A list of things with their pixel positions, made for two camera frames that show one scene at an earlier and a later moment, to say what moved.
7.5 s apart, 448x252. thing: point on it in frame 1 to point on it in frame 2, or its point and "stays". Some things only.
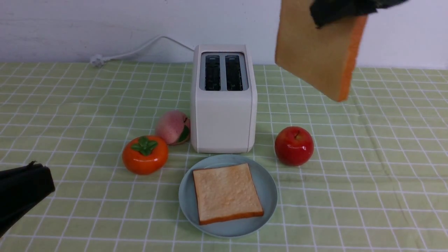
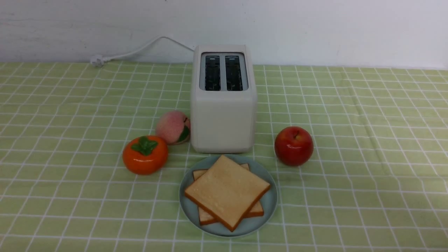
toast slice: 326,56 to 227,191
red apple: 294,146 stays
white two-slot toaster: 224,99 stays
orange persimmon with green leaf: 145,155 stays
